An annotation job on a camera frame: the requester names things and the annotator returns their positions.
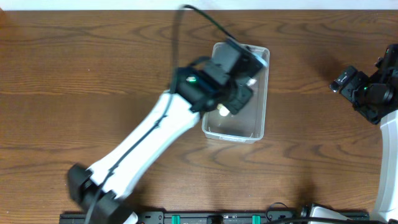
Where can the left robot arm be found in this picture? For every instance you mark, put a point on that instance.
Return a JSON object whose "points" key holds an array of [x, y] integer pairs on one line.
{"points": [[101, 188]]}

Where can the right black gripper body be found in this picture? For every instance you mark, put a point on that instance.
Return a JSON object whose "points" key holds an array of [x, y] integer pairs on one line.
{"points": [[347, 83]]}

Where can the clear plastic container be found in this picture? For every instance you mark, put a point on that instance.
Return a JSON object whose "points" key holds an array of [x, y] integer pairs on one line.
{"points": [[248, 125]]}

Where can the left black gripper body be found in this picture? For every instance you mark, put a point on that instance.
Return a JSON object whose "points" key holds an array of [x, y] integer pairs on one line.
{"points": [[241, 96]]}

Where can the white plastic fork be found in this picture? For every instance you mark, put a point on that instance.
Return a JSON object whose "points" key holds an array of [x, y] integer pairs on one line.
{"points": [[224, 111]]}

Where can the black mounting rail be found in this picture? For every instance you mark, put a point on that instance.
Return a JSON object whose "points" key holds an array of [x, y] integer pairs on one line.
{"points": [[204, 218]]}

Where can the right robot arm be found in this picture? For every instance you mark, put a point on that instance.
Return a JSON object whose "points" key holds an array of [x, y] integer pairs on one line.
{"points": [[385, 208]]}

